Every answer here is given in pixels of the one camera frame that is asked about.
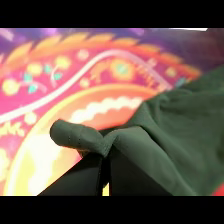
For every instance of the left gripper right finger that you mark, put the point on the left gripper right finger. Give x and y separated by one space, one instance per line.
130 176

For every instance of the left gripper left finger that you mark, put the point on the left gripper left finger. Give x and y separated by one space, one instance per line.
80 178

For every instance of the dark green shirt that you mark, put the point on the dark green shirt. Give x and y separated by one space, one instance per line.
173 133

